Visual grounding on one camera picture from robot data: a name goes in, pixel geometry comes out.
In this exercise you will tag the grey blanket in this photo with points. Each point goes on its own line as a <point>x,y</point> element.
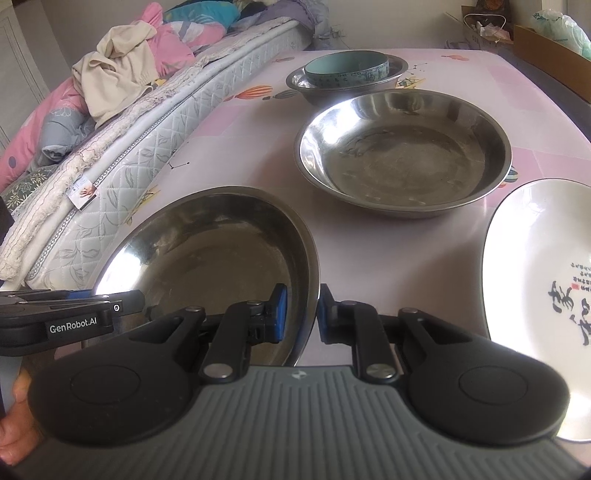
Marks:
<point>295,14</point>

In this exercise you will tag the teal pillow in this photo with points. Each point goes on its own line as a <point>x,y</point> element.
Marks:
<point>203,14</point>

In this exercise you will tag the dark brown paper bag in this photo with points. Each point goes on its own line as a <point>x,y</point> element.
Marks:
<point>489,7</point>

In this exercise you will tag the pink printed tablecloth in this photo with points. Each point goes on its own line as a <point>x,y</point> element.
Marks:
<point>258,138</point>

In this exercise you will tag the long brown cardboard box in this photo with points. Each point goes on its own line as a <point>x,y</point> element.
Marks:
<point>545,50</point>

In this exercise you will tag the cream garment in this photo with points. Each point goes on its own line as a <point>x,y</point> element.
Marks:
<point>115,69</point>

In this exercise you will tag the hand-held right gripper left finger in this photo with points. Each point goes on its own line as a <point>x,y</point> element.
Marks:
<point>280,318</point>

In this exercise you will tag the grey leaf-print pillow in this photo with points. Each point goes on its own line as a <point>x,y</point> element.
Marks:
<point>27,184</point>

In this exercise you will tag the white printed ceramic plate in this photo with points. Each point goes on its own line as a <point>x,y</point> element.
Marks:
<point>531,258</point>

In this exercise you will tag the stainless steel bowl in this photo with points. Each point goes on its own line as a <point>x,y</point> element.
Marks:
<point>300,81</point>
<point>351,96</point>

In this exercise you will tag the quilted white mattress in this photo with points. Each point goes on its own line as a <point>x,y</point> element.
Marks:
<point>138,157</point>

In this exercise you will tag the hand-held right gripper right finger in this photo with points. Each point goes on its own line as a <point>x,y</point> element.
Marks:
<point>325,314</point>

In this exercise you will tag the person's left hand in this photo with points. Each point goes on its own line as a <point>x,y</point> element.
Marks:
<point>18,434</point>

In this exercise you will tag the white cabinet door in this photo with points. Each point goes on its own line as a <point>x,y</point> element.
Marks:
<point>18,69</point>

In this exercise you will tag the teal ceramic bowl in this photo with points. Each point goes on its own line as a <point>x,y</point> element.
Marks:
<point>341,64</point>

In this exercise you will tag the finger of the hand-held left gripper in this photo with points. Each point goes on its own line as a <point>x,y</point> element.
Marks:
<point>124,302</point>

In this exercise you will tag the pale green plastic bag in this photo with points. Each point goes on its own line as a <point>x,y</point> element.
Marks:
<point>568,30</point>

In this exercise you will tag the large stainless steel plate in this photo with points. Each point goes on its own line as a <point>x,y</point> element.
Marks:
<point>207,249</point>
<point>406,157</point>

